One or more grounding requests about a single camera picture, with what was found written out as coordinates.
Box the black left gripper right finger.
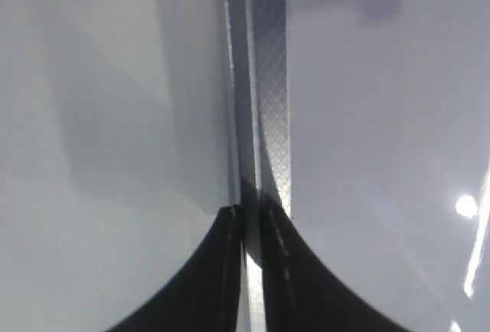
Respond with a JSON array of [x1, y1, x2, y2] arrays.
[[259, 193, 406, 331]]

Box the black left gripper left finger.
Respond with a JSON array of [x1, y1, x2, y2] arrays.
[[110, 205, 243, 332]]

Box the white magnetic whiteboard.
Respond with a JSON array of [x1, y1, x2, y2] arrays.
[[1, 0, 489, 331]]

